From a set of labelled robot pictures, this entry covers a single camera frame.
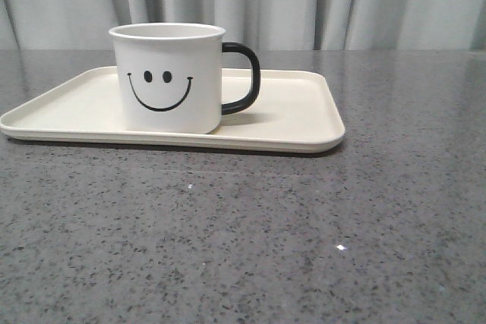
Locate grey pleated curtain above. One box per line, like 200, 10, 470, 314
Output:
1, 0, 485, 50

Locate white smiley mug black handle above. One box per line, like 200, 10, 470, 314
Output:
109, 23, 261, 134

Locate cream rectangular plastic tray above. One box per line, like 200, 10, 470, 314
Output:
1, 66, 346, 153

